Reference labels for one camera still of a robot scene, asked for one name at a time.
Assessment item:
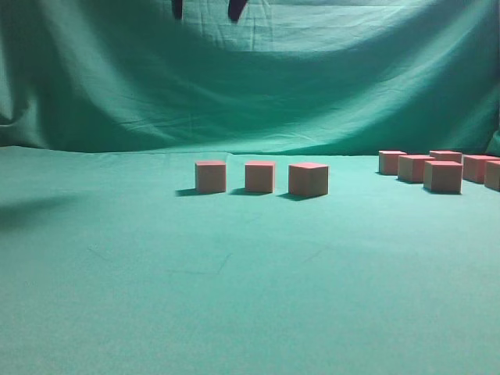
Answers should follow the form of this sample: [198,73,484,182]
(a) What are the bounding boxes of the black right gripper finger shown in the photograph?
[172,0,184,20]
[227,0,248,22]

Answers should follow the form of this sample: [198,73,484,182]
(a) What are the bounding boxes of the pink wooden cube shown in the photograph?
[378,150,406,176]
[398,155,434,184]
[462,155,499,184]
[245,161,276,193]
[195,160,227,194]
[429,150,463,163]
[484,160,500,191]
[288,162,329,198]
[423,160,463,195]

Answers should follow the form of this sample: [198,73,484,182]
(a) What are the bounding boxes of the green cloth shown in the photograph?
[1,1,499,374]

